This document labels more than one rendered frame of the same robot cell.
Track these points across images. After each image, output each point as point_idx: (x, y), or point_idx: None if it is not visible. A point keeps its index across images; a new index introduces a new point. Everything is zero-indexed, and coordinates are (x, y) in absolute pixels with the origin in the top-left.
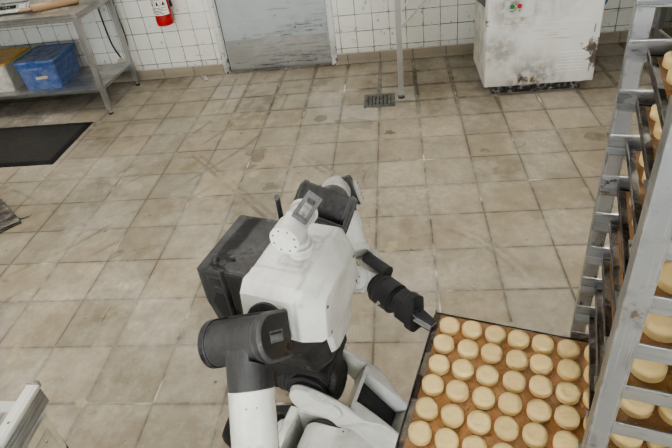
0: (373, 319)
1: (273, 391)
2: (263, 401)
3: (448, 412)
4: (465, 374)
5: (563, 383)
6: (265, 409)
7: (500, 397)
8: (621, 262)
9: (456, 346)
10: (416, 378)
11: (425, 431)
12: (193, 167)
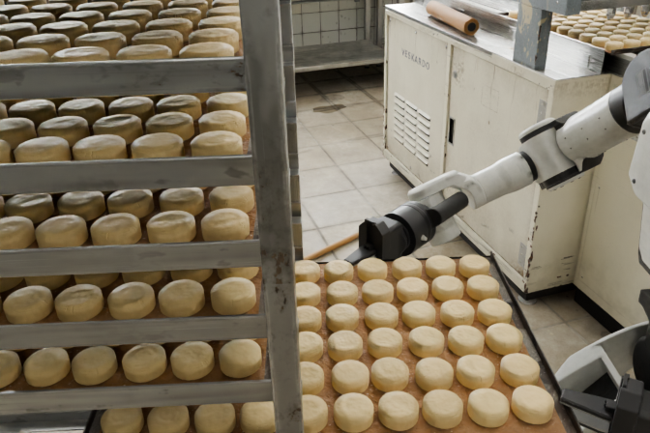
0: None
1: (605, 109)
2: (602, 99)
3: (453, 283)
4: (457, 327)
5: (312, 349)
6: (595, 103)
7: (396, 312)
8: (248, 132)
9: (498, 381)
10: (522, 315)
11: (467, 262)
12: None
